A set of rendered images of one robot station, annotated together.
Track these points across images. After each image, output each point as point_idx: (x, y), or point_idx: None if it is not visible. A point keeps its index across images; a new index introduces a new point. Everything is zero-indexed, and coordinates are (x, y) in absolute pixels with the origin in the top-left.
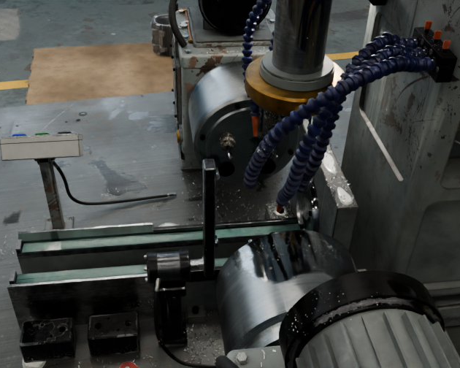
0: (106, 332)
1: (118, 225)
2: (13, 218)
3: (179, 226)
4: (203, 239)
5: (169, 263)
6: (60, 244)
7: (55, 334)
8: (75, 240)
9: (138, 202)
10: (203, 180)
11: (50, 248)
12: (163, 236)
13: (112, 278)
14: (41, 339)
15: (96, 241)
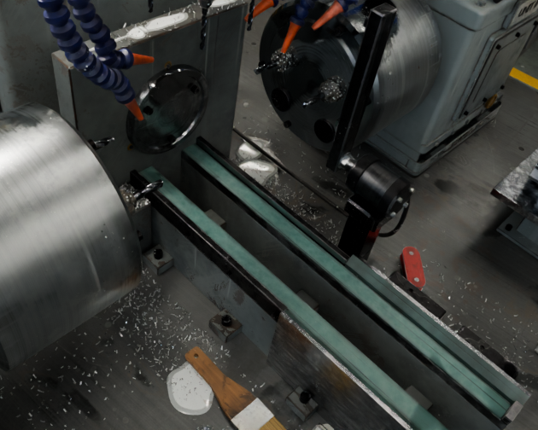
0: (423, 299)
1: (323, 351)
2: None
3: (255, 281)
4: (355, 124)
5: (389, 169)
6: (413, 414)
7: (475, 345)
8: (388, 399)
9: None
10: (383, 37)
11: (432, 420)
12: (283, 296)
13: (401, 289)
14: (494, 354)
15: (365, 370)
